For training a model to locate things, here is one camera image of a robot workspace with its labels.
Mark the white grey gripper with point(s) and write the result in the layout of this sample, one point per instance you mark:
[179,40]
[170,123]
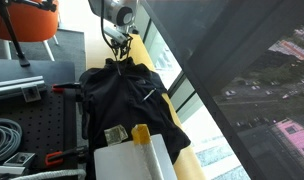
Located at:
[118,37]

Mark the black jacket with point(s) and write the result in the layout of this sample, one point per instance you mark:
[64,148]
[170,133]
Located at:
[125,93]

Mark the far black orange clamp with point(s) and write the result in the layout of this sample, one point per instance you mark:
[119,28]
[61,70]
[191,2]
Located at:
[60,88]

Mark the black orange clamp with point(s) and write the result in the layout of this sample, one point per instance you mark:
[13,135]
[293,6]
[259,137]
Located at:
[57,158]
[60,88]

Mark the orange chair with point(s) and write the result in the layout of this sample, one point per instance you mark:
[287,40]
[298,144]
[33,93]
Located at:
[31,24]

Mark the small metallic foil piece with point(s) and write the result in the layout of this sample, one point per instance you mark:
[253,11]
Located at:
[115,135]

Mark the near black orange clamp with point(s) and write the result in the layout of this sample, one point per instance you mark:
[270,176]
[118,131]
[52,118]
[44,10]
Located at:
[57,158]

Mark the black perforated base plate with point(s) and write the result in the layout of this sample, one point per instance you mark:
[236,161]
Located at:
[48,125]

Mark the silver aluminium rail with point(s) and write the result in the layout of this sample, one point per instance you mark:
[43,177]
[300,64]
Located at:
[29,88]

